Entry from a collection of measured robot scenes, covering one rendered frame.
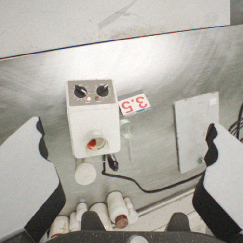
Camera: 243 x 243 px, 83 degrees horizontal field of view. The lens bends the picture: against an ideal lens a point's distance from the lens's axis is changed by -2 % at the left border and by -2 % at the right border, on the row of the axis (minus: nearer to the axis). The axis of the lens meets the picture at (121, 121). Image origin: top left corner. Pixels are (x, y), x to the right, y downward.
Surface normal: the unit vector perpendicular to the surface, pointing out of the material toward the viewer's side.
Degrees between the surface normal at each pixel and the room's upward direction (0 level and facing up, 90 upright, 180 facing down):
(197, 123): 0
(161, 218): 90
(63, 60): 0
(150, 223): 90
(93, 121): 0
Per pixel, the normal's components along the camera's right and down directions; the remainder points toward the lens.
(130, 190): 0.27, 0.22
